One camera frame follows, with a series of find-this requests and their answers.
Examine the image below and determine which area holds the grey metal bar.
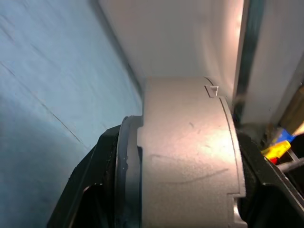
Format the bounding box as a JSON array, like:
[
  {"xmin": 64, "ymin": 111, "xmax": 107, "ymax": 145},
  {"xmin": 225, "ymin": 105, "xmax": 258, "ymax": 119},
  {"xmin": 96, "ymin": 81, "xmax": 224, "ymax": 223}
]
[{"xmin": 277, "ymin": 148, "xmax": 304, "ymax": 173}]

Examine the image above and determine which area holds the grey motor housing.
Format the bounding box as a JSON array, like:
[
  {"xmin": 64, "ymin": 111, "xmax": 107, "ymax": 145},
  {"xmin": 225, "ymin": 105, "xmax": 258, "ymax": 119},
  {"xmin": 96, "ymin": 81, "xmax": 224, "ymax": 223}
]
[{"xmin": 137, "ymin": 76, "xmax": 248, "ymax": 228}]

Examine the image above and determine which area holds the yellow plastic object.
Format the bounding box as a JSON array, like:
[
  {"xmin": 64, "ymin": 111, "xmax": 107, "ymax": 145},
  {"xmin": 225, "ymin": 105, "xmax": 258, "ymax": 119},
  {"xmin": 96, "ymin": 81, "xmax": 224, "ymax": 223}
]
[{"xmin": 261, "ymin": 140, "xmax": 292, "ymax": 159}]

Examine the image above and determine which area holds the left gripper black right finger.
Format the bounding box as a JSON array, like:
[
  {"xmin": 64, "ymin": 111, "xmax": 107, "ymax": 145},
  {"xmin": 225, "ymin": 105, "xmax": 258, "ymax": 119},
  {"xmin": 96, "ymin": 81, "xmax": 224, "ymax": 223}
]
[{"xmin": 235, "ymin": 130, "xmax": 304, "ymax": 228}]

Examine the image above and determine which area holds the tan wooden board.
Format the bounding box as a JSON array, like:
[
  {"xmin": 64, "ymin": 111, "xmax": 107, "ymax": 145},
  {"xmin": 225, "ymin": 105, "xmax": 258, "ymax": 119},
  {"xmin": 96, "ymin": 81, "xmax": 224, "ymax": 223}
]
[{"xmin": 279, "ymin": 82, "xmax": 304, "ymax": 135}]

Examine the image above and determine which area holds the dark upright frame post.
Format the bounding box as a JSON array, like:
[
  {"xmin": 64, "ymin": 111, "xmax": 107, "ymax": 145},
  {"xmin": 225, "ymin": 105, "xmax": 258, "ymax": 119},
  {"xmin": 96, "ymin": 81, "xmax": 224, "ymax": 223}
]
[{"xmin": 234, "ymin": 0, "xmax": 257, "ymax": 125}]

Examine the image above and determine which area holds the blue plastic object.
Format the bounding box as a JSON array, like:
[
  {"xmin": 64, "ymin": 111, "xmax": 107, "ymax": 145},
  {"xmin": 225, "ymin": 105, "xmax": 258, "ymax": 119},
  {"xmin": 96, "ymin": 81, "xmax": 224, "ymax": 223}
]
[{"xmin": 273, "ymin": 127, "xmax": 297, "ymax": 145}]

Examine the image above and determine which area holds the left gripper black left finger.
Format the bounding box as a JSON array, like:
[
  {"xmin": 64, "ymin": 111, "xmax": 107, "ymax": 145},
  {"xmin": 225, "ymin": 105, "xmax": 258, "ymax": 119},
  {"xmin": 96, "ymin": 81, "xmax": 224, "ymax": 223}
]
[{"xmin": 46, "ymin": 116, "xmax": 130, "ymax": 228}]

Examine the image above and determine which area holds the blue table cover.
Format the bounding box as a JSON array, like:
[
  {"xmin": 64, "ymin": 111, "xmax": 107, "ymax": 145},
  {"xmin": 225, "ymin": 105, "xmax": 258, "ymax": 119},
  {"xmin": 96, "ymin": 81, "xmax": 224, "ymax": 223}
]
[{"xmin": 0, "ymin": 0, "xmax": 144, "ymax": 228}]

